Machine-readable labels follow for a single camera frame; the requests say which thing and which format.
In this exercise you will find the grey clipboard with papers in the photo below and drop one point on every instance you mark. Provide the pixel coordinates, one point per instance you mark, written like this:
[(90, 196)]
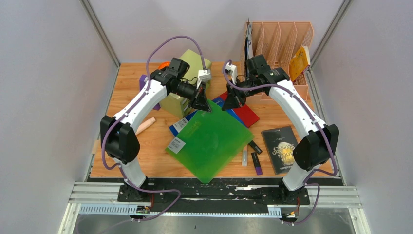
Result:
[(248, 48)]

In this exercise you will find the blue capped black marker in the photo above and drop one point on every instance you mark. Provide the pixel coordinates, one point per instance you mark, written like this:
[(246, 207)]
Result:
[(255, 147)]

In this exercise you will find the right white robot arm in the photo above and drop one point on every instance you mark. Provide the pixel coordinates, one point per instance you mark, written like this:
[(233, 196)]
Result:
[(318, 140)]

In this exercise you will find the green drawer cabinet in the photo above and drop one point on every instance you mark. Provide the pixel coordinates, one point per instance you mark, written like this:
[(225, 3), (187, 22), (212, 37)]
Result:
[(175, 104)]

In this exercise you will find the orange tape dispenser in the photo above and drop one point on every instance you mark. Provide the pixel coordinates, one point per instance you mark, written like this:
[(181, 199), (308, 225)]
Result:
[(163, 65)]

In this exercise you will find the orange grey highlighter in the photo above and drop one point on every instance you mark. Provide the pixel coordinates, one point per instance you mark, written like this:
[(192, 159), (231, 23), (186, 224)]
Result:
[(245, 156)]

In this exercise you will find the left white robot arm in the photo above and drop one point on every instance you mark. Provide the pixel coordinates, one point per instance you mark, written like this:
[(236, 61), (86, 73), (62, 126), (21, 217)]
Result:
[(118, 133)]

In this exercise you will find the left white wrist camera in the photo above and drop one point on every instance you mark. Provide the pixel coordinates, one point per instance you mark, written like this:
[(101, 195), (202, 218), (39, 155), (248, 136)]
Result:
[(204, 76)]

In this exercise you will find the pink cylindrical tube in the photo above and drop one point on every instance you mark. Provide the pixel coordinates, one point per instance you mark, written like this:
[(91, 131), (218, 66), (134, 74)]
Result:
[(146, 124)]

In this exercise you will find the blue plastic folder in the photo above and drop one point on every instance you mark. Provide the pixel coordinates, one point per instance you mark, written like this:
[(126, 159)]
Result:
[(178, 126)]

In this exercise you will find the black paperback book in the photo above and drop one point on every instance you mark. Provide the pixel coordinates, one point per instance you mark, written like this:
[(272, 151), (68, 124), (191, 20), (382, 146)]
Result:
[(280, 143)]

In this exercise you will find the red plastic folder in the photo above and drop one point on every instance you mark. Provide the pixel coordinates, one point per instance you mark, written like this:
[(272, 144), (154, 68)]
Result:
[(243, 114)]

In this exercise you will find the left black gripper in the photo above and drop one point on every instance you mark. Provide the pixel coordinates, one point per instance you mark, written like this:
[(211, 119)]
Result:
[(200, 101)]

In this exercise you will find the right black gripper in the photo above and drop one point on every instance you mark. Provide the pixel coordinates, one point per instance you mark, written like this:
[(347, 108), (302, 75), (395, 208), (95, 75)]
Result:
[(234, 99)]

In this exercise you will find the purple highlighter marker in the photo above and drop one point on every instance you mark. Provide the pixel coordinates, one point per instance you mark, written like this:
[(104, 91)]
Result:
[(256, 163)]

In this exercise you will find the yellow book in rack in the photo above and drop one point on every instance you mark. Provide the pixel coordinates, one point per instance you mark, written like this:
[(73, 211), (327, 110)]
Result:
[(299, 63)]

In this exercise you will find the black mounting base rail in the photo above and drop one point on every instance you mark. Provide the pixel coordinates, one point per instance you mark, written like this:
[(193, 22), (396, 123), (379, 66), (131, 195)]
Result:
[(236, 197)]

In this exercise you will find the green plastic folder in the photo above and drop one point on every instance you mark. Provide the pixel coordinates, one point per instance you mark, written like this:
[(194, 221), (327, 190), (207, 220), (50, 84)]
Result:
[(208, 142)]

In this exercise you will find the purple stapler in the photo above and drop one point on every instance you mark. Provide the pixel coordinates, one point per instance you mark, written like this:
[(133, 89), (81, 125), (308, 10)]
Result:
[(142, 82)]

